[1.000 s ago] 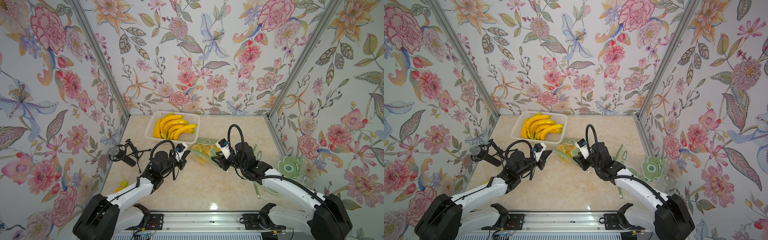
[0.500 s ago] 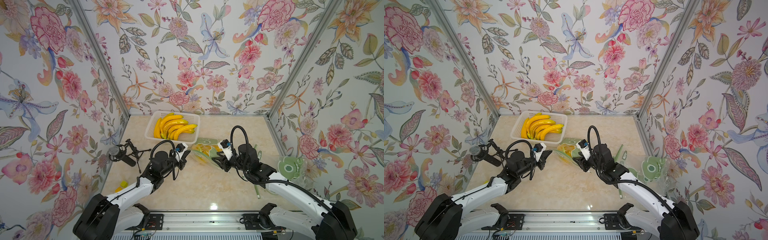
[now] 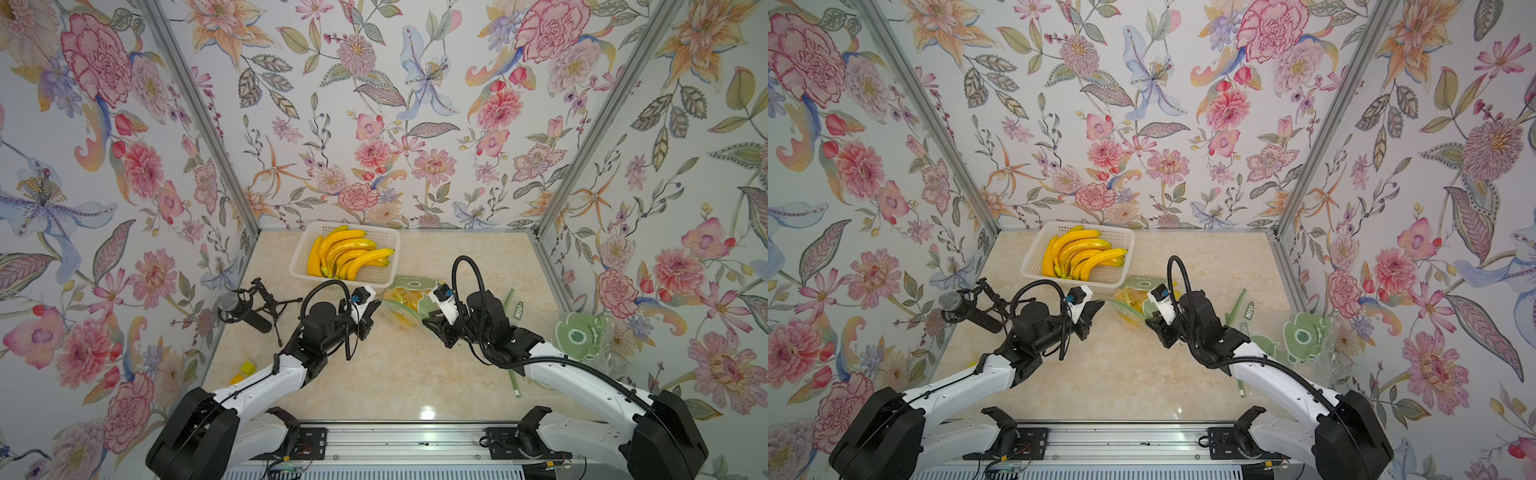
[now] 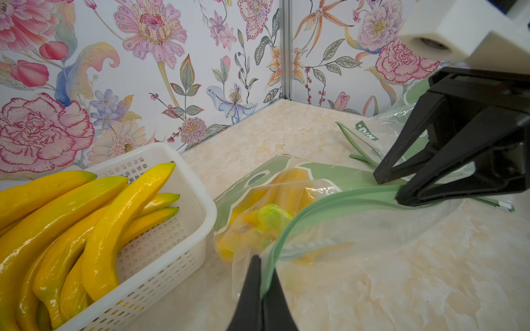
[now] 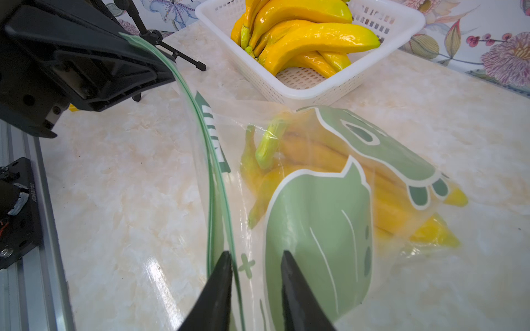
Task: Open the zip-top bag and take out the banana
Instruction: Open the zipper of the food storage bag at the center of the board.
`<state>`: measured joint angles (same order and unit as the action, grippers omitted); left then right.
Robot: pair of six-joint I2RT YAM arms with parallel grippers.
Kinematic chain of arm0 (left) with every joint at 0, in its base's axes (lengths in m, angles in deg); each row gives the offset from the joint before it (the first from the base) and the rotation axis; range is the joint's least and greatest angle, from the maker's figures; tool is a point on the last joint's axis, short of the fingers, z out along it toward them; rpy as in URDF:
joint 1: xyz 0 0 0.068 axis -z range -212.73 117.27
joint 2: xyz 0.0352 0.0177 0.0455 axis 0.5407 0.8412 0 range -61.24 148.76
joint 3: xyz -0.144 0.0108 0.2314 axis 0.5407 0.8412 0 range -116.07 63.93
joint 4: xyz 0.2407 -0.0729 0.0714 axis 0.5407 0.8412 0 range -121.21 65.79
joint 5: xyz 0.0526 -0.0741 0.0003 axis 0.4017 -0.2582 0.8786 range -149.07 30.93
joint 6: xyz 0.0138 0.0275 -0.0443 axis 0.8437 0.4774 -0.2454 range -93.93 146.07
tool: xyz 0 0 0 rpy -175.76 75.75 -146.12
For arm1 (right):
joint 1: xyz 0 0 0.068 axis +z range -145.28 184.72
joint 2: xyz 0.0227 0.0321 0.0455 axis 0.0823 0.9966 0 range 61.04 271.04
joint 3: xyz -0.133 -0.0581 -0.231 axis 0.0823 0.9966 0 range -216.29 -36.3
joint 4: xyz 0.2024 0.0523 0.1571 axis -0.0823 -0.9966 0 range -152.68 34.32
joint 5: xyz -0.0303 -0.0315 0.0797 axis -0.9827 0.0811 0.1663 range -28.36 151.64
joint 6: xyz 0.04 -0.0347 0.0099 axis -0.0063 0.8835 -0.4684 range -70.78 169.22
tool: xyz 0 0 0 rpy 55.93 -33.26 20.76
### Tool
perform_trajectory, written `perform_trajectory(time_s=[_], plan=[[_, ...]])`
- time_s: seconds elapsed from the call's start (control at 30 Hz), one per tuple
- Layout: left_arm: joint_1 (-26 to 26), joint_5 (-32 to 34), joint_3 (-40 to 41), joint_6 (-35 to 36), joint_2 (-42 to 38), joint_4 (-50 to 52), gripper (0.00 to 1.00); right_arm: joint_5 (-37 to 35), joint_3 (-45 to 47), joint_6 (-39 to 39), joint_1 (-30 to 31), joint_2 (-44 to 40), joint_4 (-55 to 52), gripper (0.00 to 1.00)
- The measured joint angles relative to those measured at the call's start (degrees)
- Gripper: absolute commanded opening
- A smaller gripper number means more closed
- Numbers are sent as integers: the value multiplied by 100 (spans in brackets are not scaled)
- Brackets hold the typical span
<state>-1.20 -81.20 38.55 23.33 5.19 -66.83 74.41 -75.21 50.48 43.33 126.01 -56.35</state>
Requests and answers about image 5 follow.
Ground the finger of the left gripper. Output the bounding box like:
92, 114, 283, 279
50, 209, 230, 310
4, 4, 175, 112

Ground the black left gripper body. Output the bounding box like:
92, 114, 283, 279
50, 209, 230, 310
1, 1, 123, 138

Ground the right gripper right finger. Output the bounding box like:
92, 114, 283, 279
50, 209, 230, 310
281, 250, 335, 331

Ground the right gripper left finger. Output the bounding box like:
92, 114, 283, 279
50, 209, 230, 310
178, 251, 233, 331

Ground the zip-top bag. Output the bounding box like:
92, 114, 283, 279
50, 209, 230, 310
127, 36, 468, 330

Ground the yellow banana bunch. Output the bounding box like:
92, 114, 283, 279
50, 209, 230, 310
230, 0, 353, 79

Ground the black microphone on tripod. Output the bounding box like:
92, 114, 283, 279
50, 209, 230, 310
113, 0, 207, 103

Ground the white plastic basket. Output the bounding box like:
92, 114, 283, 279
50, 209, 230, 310
195, 1, 425, 108

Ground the aluminium front rail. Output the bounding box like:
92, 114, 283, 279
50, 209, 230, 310
1, 122, 75, 330

